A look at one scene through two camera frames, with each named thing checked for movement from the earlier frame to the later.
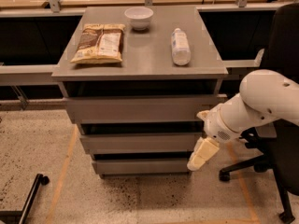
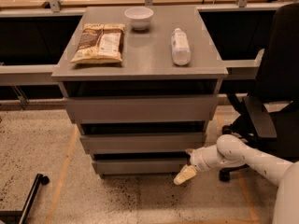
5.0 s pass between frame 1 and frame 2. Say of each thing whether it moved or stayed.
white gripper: moved
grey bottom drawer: stayed
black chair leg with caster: stayed
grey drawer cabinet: stayed
